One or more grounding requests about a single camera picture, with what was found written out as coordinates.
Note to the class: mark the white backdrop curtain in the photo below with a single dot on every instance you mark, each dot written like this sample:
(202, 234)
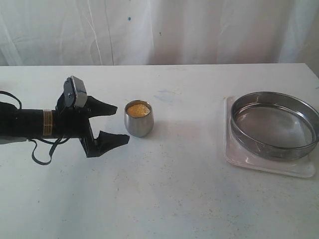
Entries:
(143, 32)

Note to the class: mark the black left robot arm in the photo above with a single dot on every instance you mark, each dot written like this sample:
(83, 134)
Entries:
(17, 124)

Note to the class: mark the stainless steel cup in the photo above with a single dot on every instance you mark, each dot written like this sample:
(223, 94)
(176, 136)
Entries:
(139, 127)

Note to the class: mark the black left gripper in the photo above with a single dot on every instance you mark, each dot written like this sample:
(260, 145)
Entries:
(73, 122)

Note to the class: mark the round steel sieve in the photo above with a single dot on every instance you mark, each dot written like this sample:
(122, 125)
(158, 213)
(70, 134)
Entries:
(274, 125)

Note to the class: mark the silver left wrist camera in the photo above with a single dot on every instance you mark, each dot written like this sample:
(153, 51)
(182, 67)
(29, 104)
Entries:
(74, 92)

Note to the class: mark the white square plastic tray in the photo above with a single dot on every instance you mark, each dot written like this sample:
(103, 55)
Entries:
(237, 155)

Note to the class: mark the yellow grain powder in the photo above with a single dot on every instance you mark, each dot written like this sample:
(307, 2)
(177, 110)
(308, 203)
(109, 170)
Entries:
(138, 110)

